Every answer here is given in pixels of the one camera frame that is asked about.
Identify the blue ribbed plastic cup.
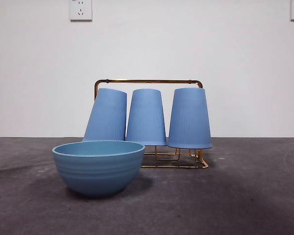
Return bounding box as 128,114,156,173
82,87,127,142
125,88,167,146
167,88,213,149

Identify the light blue ribbed bowl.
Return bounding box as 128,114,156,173
51,140,146,198

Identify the gold wire cup rack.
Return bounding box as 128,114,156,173
94,78,209,169

